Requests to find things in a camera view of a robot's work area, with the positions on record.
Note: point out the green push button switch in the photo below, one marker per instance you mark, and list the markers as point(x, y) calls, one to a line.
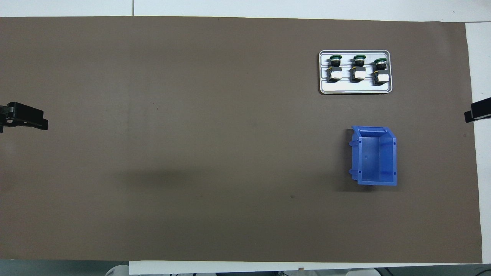
point(358, 74)
point(334, 74)
point(381, 78)

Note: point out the blue plastic storage bin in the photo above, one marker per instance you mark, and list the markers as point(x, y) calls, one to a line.
point(370, 157)

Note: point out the silver metal tray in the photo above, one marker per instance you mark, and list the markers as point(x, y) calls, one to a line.
point(356, 88)

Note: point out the brown paper table mat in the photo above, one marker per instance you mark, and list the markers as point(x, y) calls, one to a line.
point(191, 115)

